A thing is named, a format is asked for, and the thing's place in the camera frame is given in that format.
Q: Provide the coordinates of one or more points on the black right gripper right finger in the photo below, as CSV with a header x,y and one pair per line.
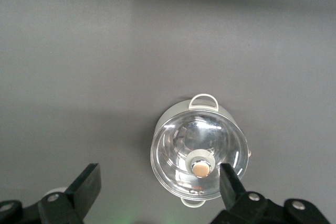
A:
x,y
232,192

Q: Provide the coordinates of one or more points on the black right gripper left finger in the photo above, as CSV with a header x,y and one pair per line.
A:
x,y
81,190

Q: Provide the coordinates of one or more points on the glass lid with tan knob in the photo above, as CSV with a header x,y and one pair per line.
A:
x,y
183,140

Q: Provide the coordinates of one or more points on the grey stock pot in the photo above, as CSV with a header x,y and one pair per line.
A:
x,y
170,113

